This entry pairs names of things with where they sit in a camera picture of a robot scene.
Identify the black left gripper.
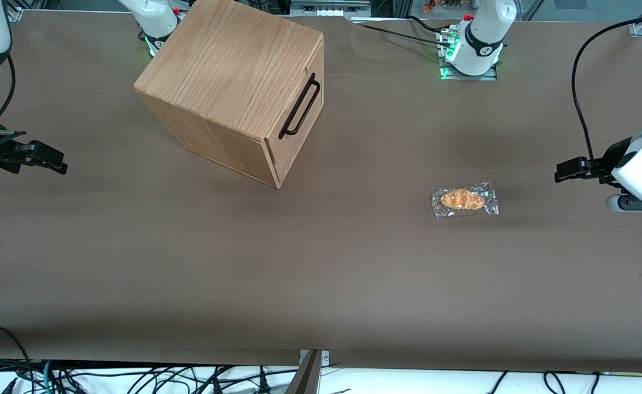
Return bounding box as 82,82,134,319
555,136,639,184

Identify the black metal drawer handle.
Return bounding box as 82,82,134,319
278,72,321,140

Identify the wooden drawer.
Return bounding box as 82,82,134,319
265,52,325,186

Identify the wooden drawer cabinet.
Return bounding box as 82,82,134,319
133,0,325,190

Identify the bread roll in clear wrapper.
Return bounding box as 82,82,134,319
431,182,500,221

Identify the table cover sheet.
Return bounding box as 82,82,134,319
0,10,642,374

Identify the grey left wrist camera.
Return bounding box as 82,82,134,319
605,193,642,215

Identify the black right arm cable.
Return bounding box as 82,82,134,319
0,54,16,122

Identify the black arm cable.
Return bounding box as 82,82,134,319
0,54,16,122
571,16,642,165

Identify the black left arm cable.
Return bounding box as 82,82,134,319
571,16,642,165

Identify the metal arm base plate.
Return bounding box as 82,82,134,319
437,28,499,82

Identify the black looped cable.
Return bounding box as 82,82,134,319
0,326,33,379

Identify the aluminium frame profile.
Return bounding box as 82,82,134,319
290,0,372,18

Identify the small metal bracket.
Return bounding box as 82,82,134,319
299,349,330,366

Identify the grey camera mount bar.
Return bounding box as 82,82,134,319
285,350,322,394

